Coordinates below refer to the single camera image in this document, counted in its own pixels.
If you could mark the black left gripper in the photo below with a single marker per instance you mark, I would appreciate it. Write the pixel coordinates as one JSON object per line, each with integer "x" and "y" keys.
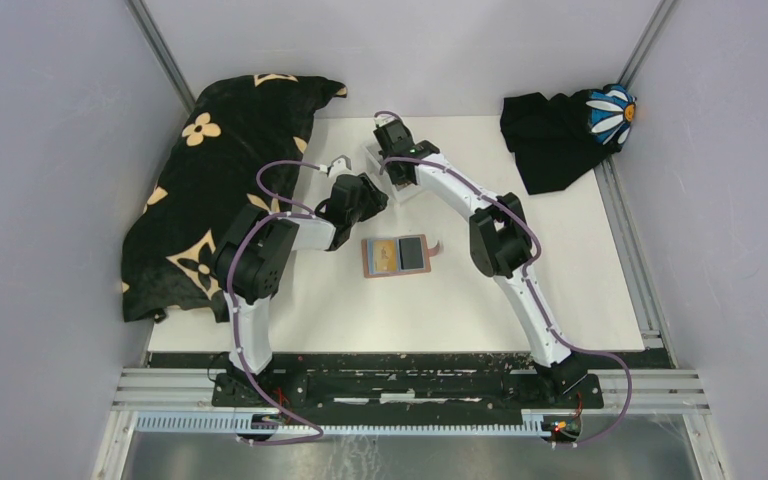
{"x": 376, "y": 199}

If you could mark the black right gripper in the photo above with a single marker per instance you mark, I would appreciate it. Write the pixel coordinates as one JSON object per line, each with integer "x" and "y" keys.
{"x": 399, "y": 181}

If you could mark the tan leather card holder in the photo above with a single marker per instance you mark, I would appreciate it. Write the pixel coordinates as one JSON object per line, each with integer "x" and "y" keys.
{"x": 430, "y": 251}

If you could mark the orange credit card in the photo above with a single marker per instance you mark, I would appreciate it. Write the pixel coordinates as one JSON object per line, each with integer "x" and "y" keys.
{"x": 383, "y": 256}

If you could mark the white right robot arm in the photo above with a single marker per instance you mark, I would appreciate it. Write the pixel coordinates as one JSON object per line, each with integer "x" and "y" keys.
{"x": 501, "y": 244}

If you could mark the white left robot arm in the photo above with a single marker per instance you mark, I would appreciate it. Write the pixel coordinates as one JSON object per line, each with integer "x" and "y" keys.
{"x": 250, "y": 259}

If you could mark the clear acrylic card tray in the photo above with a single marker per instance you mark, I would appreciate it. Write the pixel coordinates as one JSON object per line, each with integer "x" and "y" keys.
{"x": 398, "y": 194}

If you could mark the black floral pillow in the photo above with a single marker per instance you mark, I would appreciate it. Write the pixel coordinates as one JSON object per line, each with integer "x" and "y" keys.
{"x": 240, "y": 145}

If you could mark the black cloth with daisy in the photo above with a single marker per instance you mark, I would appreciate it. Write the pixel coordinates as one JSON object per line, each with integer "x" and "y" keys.
{"x": 557, "y": 140}

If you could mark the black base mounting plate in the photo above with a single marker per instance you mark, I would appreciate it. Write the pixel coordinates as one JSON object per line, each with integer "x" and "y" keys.
{"x": 400, "y": 389}

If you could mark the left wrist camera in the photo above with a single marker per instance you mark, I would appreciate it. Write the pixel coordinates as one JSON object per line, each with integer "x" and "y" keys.
{"x": 337, "y": 167}

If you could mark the aluminium rail frame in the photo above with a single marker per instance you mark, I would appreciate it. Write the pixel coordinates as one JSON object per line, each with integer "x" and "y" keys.
{"x": 170, "y": 393}

